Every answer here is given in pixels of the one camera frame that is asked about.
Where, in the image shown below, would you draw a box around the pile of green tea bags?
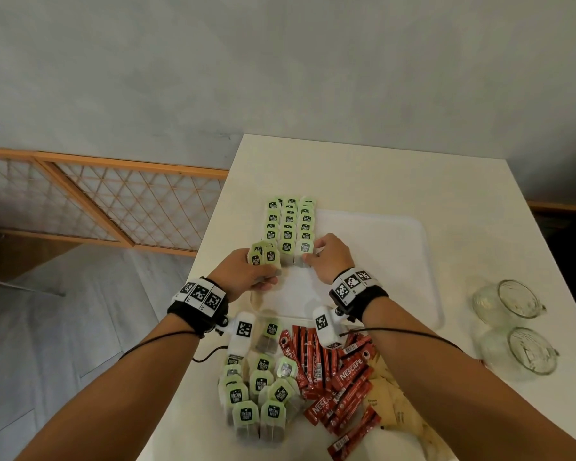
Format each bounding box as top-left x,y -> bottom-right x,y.
217,319 -> 302,448

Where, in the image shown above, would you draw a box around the person's right forearm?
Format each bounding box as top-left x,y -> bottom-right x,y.
362,297 -> 576,461

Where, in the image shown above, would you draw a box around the person's right hand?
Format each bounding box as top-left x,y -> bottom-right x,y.
303,233 -> 356,286

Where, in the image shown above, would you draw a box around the person's left forearm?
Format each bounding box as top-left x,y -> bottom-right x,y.
17,312 -> 208,461

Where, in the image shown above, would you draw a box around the black wrist strap with markers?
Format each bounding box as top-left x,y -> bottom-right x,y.
167,277 -> 230,338
329,267 -> 390,323

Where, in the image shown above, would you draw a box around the clear glass cup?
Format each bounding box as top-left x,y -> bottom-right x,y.
477,327 -> 560,381
471,279 -> 547,328

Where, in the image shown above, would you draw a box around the pile of brown sugar packets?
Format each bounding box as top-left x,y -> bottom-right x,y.
365,352 -> 458,461

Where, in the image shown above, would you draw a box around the person's left hand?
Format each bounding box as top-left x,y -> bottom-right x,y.
206,248 -> 279,303

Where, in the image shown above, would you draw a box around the wooden skirting rail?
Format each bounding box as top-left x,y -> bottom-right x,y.
527,201 -> 576,217

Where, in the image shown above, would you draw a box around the green tea bag sachet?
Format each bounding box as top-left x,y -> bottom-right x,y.
261,240 -> 282,277
294,239 -> 316,268
247,242 -> 266,279

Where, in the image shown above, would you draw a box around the pile of red coffee sticks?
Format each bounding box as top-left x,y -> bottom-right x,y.
278,324 -> 383,461

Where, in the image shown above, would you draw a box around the wooden lattice screen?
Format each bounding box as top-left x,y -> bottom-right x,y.
0,147 -> 229,258

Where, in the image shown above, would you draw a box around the white wrist camera with marker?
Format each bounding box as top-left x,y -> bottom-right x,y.
312,305 -> 347,350
227,311 -> 257,357

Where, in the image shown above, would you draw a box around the translucent white plastic tray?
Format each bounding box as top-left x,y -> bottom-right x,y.
249,208 -> 445,333

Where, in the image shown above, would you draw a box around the thin black cable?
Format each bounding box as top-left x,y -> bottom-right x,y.
351,327 -> 464,354
119,330 -> 229,364

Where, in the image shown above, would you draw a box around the rows of green tea bags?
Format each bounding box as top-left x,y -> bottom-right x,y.
262,196 -> 317,267

